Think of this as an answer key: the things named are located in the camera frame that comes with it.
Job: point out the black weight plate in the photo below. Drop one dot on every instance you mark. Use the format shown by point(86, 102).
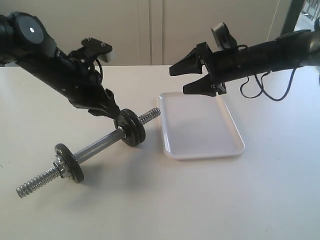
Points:
point(136, 127)
point(73, 167)

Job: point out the chrome threaded dumbbell bar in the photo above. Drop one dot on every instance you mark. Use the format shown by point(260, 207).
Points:
point(129, 128)

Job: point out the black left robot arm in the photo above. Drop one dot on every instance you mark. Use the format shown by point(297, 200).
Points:
point(25, 41)

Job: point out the black plastic disc wheel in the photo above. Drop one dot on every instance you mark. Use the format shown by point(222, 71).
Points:
point(130, 131)

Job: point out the dark window frame post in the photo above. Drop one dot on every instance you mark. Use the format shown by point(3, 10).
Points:
point(292, 16)

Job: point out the chrome spinlock collar nut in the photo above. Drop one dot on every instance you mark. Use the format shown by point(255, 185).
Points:
point(63, 169)

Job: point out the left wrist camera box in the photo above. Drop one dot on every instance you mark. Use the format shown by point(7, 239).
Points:
point(96, 49)

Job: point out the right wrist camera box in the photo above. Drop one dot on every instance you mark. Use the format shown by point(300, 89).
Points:
point(224, 40)

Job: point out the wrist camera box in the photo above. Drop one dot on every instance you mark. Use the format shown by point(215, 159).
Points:
point(224, 40)
point(96, 49)

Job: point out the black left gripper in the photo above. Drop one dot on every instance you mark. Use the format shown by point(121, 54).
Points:
point(84, 90)

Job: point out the white rectangular plastic tray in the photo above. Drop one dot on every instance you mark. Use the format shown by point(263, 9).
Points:
point(195, 127)

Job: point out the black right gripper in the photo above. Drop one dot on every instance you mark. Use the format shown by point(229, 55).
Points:
point(221, 67)

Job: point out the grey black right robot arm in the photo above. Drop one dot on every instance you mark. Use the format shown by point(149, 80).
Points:
point(289, 51)

